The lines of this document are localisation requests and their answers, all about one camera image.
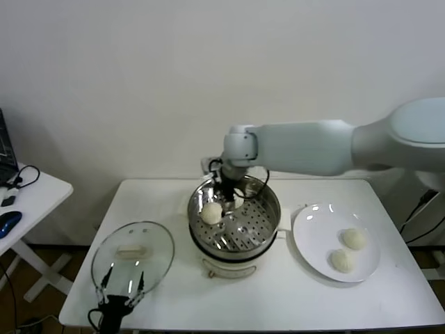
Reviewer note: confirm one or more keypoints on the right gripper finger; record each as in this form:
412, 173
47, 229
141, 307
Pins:
233, 207

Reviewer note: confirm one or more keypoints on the blue computer mouse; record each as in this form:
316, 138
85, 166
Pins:
9, 221

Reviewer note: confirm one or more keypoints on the white electric cooking pot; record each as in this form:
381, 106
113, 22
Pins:
229, 269

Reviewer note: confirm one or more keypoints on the small black adapter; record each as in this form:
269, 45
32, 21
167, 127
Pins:
8, 202

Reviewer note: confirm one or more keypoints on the round glass pot lid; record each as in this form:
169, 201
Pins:
156, 243

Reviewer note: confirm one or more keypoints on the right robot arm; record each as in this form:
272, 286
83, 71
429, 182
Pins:
306, 146

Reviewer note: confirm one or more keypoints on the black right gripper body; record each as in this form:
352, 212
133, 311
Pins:
229, 189

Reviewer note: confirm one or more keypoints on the perforated steel steamer basket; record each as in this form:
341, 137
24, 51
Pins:
264, 215

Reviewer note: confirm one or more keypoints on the wooden floor frame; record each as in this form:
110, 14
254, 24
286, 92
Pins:
438, 269

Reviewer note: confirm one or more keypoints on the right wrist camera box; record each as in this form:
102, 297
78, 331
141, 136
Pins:
208, 165

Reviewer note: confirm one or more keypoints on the white steamed baozi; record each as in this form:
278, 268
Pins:
343, 261
211, 213
240, 203
354, 239

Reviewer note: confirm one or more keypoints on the dark laptop computer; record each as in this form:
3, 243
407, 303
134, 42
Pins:
6, 146

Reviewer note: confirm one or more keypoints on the large white plate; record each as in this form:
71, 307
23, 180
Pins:
320, 229

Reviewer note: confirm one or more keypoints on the white folding side table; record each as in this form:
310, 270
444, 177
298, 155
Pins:
41, 198

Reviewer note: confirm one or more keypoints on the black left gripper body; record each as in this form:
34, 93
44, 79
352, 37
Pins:
114, 313

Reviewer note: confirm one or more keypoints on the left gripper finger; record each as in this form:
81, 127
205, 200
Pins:
140, 285
104, 283

